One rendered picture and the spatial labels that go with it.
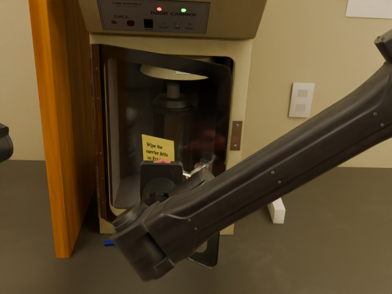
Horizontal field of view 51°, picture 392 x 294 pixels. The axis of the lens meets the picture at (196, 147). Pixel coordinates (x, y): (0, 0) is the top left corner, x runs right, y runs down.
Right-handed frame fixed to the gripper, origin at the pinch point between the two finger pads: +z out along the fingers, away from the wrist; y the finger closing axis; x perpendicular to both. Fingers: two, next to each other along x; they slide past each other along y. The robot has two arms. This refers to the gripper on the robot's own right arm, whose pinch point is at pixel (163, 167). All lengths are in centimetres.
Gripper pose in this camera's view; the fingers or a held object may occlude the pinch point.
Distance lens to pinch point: 73.5
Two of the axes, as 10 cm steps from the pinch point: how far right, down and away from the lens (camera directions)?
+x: -10.0, -0.3, -0.5
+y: 0.5, -9.1, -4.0
